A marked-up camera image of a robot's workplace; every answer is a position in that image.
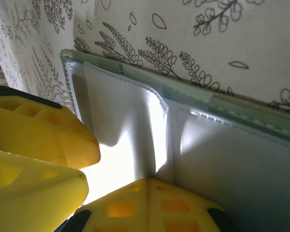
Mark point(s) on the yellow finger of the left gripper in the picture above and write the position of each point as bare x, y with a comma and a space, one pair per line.
33, 198
38, 135

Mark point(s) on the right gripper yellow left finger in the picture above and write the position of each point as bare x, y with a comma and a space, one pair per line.
120, 212

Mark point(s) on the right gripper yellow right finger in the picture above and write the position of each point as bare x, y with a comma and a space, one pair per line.
178, 212

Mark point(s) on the pale green card holder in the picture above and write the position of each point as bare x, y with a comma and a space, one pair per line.
135, 108

